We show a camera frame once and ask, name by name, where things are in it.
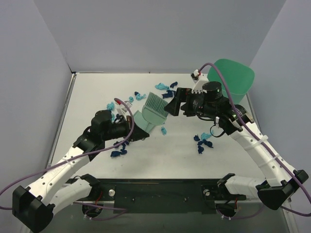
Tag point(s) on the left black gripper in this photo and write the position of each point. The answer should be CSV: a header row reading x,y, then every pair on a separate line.
x,y
131,127

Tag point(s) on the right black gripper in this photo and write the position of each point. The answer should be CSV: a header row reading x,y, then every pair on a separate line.
x,y
184,100

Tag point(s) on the green dustpan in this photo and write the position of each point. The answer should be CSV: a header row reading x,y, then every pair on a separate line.
x,y
142,123

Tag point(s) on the green hand brush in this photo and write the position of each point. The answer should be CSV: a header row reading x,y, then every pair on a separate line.
x,y
153,110

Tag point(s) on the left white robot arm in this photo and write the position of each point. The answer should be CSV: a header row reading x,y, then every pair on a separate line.
x,y
36,204

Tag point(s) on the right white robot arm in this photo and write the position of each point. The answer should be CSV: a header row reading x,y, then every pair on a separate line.
x,y
280,181

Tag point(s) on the dark blue scraps near left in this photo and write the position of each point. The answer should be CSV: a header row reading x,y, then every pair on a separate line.
x,y
122,151

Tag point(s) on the dark blue scrap cluster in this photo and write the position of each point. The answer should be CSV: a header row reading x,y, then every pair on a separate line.
x,y
169,94

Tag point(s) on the dark blue scrap top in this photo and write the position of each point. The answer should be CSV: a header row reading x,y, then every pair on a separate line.
x,y
173,84

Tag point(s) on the light blue scrap lower middle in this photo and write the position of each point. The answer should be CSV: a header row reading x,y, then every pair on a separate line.
x,y
163,130

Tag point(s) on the light blue scrap top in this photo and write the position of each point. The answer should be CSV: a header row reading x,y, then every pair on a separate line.
x,y
162,86

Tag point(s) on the light blue scrap centre-left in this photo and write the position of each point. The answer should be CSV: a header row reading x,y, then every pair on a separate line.
x,y
137,96

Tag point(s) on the left mixed scrap pile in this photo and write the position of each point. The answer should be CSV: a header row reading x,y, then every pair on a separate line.
x,y
111,107

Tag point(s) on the mixed scrap pile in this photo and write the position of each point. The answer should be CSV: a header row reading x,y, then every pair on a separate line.
x,y
202,141
111,107

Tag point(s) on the right mixed scrap pile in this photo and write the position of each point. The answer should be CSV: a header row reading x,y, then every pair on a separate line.
x,y
202,141

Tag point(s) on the green plastic waste bin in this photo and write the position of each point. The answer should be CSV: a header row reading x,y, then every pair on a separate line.
x,y
238,77

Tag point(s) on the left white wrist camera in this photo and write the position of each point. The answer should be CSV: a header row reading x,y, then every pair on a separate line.
x,y
121,109

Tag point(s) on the black mounting base plate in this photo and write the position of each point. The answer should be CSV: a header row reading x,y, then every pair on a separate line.
x,y
162,196

